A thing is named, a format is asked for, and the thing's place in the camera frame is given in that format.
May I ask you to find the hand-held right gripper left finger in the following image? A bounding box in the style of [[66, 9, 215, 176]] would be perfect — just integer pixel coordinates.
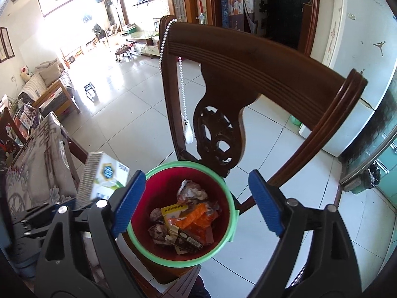
[[33, 170, 146, 298]]

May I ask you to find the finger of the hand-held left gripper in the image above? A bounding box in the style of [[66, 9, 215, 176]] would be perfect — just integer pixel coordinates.
[[12, 199, 78, 224]]

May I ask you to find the dark entrance door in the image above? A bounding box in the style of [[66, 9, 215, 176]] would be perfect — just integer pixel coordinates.
[[267, 0, 312, 50]]

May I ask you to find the white bead chain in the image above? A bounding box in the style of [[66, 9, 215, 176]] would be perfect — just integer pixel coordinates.
[[158, 19, 194, 145]]

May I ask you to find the printed door curtain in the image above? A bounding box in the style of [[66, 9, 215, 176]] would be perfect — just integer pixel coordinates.
[[219, 0, 258, 33]]

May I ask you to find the red bucket green rim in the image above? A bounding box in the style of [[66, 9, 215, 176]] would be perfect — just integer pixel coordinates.
[[127, 161, 240, 268]]

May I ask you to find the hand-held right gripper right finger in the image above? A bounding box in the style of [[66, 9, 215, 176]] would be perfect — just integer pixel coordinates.
[[247, 169, 363, 298]]

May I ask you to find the small black stool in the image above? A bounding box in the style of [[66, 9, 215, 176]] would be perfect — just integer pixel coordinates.
[[84, 81, 97, 101]]

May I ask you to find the white blue milk carton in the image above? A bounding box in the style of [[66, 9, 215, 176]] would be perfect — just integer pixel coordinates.
[[76, 151, 131, 209]]

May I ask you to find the yellow medicine box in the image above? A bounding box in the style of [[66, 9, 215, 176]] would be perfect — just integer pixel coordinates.
[[161, 203, 188, 228]]

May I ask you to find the carved wooden dining chair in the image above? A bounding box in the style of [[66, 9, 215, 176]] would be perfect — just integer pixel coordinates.
[[122, 15, 368, 286], [0, 107, 27, 159]]

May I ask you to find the low television cabinet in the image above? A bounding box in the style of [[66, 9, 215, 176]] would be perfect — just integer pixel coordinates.
[[122, 26, 162, 59]]

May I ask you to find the white refrigerator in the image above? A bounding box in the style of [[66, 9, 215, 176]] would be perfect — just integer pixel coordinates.
[[298, 0, 397, 157]]

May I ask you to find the wooden sofa with cushions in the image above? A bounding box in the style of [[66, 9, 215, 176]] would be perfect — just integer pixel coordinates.
[[17, 62, 81, 118]]

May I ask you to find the orange plastic bag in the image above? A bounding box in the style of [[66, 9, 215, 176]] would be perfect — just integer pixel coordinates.
[[177, 203, 221, 246]]

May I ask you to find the flower wall painting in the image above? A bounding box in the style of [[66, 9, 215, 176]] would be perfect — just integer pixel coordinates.
[[195, 0, 208, 25]]

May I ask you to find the round stool on wheels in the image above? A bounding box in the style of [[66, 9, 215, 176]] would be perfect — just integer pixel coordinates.
[[114, 46, 132, 63]]

